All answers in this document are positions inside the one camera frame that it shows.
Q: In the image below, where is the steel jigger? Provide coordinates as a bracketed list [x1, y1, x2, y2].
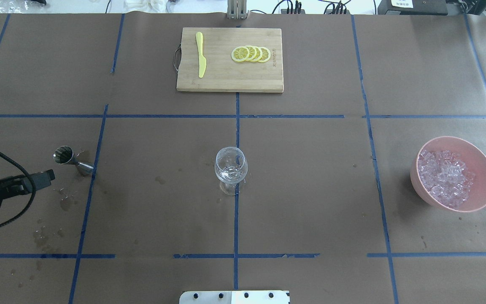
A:
[52, 146, 94, 176]

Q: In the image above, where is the clear wine glass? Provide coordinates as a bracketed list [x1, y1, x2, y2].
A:
[214, 147, 248, 196]

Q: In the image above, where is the pink ice bowl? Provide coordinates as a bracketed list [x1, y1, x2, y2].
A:
[410, 136, 486, 212]

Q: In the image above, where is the ice cubes pile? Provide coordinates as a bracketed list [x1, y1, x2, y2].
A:
[417, 149, 476, 210]

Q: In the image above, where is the yellow plastic knife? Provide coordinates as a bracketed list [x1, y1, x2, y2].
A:
[195, 32, 207, 79]

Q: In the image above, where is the bamboo cutting board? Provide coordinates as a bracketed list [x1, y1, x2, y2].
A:
[177, 27, 285, 94]

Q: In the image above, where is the black box device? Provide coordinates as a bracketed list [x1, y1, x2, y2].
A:
[377, 0, 448, 16]

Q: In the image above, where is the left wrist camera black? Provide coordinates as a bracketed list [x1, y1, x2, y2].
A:
[0, 169, 55, 198]

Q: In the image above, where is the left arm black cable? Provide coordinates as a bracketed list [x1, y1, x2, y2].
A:
[0, 141, 37, 235]

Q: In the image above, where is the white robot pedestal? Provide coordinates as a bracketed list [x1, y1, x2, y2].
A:
[179, 290, 291, 304]

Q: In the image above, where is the aluminium frame post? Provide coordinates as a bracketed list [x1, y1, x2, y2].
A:
[227, 0, 248, 20]

